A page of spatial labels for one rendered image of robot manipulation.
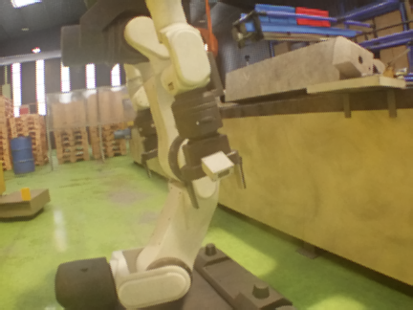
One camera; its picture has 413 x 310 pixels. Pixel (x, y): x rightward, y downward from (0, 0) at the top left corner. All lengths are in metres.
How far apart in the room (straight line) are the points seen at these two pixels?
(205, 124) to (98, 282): 0.49
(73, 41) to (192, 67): 0.34
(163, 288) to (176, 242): 0.14
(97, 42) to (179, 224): 0.51
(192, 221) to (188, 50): 0.44
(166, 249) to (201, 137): 0.35
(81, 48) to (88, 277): 0.58
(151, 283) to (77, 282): 0.20
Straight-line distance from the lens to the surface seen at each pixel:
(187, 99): 0.54
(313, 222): 1.38
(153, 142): 0.98
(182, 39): 0.53
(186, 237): 0.80
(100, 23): 0.75
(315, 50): 1.29
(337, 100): 1.17
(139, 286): 0.77
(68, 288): 0.81
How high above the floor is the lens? 0.70
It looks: 6 degrees down
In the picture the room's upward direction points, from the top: 5 degrees counter-clockwise
